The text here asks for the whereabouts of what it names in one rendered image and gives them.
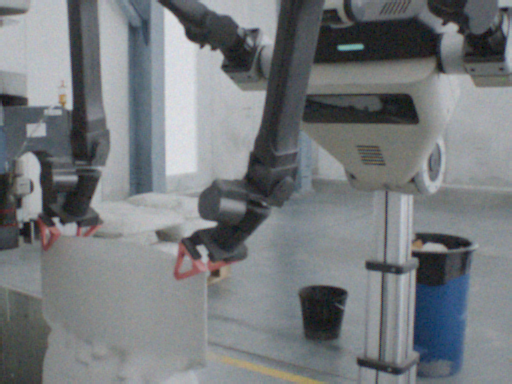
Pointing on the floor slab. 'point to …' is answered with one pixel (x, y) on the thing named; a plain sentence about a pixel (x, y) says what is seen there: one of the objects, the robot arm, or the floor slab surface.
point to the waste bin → (441, 302)
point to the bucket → (322, 310)
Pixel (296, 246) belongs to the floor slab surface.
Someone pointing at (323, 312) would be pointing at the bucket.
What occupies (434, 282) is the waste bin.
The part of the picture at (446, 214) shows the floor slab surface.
